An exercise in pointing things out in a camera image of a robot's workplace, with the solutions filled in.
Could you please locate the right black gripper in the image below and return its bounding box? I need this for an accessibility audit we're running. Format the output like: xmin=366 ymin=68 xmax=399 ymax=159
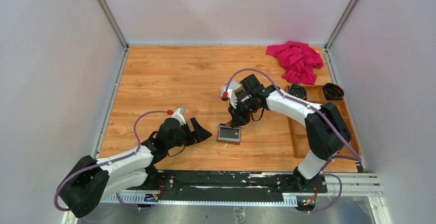
xmin=229 ymin=96 xmax=260 ymax=128

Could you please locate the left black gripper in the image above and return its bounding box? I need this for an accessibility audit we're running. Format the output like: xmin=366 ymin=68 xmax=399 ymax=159
xmin=167 ymin=117 xmax=212 ymax=150

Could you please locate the brown leather card holder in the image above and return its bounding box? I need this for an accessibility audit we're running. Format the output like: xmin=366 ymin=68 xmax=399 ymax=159
xmin=215 ymin=121 xmax=243 ymax=145

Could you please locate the dark grey card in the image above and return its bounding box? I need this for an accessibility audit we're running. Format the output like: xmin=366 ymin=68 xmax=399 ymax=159
xmin=219 ymin=126 xmax=241 ymax=143

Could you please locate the beige oval card tray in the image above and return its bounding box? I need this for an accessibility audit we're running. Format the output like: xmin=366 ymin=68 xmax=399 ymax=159
xmin=220 ymin=80 xmax=242 ymax=97

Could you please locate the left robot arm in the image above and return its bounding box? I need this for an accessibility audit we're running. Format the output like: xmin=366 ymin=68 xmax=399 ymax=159
xmin=54 ymin=118 xmax=212 ymax=218

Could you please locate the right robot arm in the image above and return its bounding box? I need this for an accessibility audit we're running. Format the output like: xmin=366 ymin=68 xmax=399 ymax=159
xmin=220 ymin=74 xmax=352 ymax=192

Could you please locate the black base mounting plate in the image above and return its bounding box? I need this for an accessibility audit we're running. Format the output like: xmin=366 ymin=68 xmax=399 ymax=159
xmin=131 ymin=170 xmax=328 ymax=203

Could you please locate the wooden compartment organizer tray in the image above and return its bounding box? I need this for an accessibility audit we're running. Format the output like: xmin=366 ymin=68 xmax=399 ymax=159
xmin=284 ymin=83 xmax=361 ymax=159

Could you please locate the pink cloth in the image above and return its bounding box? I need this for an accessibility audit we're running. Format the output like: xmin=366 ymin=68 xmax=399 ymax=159
xmin=265 ymin=41 xmax=324 ymax=85

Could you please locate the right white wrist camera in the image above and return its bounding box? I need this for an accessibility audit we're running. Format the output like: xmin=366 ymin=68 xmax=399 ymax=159
xmin=220 ymin=85 xmax=243 ymax=108

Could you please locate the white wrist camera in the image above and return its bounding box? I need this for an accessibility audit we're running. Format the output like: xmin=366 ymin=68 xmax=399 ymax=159
xmin=220 ymin=85 xmax=243 ymax=108
xmin=167 ymin=106 xmax=186 ymax=126

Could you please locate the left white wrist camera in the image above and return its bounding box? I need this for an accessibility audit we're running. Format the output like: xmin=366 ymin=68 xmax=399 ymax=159
xmin=167 ymin=106 xmax=186 ymax=126

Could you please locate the black blue coiled cable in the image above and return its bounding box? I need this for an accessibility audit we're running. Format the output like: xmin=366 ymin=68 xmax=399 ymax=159
xmin=288 ymin=83 xmax=308 ymax=101

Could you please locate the aluminium rail frame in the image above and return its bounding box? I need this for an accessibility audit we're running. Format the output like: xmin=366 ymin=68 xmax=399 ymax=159
xmin=60 ymin=168 xmax=391 ymax=223

